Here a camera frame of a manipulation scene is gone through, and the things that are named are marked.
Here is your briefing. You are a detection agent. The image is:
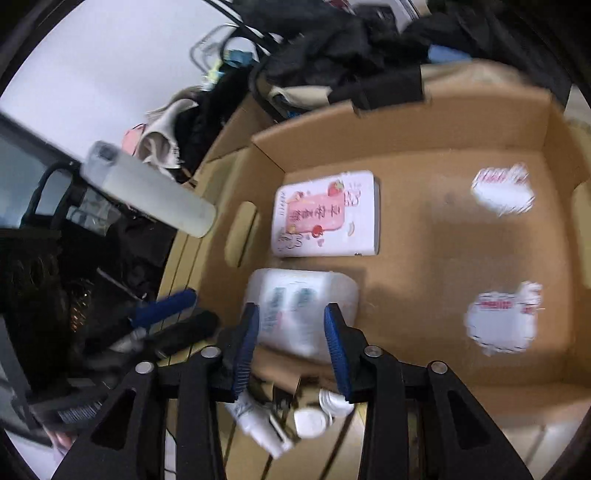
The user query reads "white lotion tube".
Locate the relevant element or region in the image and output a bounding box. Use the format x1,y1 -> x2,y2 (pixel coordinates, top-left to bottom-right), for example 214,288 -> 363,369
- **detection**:
224,391 -> 294,459

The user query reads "white round jar lid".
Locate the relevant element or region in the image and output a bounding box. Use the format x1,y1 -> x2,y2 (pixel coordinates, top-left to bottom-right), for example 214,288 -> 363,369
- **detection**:
318,389 -> 355,418

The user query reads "white round jar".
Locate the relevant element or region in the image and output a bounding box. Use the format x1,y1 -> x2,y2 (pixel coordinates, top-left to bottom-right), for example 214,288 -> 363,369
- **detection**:
294,407 -> 332,439

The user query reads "white cotton pad pack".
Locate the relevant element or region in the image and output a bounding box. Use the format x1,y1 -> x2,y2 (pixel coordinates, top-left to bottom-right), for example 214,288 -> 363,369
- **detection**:
245,268 -> 359,364

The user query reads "white pink cartoon tissue pack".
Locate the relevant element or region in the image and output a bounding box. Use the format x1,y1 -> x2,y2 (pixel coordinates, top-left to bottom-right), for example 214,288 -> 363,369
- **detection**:
270,170 -> 380,258

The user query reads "white thermos bottle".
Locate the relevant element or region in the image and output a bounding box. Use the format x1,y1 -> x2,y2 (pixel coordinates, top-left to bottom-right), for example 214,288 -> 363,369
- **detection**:
80,141 -> 216,238

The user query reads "beige cloth bag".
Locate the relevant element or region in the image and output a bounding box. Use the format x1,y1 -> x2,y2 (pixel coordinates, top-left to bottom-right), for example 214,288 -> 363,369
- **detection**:
134,86 -> 201,178

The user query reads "large cardboard tray box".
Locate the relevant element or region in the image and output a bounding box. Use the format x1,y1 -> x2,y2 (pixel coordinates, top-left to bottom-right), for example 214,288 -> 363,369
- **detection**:
156,59 -> 591,462

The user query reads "white sticker on box floor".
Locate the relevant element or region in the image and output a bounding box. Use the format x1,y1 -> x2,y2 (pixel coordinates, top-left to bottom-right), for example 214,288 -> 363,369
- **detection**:
471,163 -> 535,216

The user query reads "black clothing pile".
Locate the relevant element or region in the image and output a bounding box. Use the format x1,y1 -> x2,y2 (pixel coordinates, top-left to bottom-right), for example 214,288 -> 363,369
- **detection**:
235,1 -> 573,120

